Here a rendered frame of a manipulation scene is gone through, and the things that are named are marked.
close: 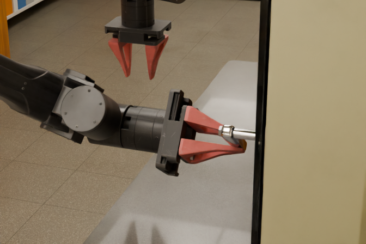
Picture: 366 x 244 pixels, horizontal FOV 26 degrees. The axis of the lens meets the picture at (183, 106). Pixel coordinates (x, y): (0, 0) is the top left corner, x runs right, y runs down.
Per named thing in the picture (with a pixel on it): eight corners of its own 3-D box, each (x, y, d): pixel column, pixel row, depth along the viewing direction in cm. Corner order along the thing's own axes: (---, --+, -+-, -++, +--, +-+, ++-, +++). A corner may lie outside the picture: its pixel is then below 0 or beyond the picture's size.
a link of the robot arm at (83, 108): (71, 72, 108) (46, 129, 108) (35, 48, 98) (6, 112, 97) (148, 101, 105) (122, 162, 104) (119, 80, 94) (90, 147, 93)
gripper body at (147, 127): (184, 89, 99) (129, 82, 101) (168, 169, 96) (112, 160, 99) (196, 102, 105) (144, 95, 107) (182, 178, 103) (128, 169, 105)
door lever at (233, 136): (272, 161, 100) (275, 141, 100) (260, 145, 91) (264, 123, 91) (231, 155, 101) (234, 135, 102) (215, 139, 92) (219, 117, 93)
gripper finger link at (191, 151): (246, 105, 96) (172, 96, 99) (236, 163, 94) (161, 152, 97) (255, 118, 102) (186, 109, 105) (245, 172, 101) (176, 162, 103)
